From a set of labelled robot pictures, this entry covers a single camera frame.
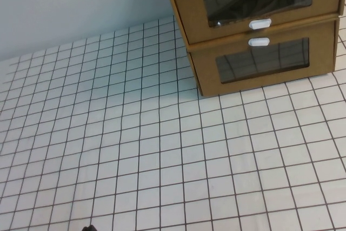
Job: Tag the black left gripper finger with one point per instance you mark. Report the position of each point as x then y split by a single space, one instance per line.
86 228
93 227

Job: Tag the brown cardboard shoe box shell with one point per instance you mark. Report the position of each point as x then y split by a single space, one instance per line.
195 68
177 12

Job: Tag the white black-grid tablecloth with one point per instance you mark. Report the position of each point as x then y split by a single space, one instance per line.
162 160

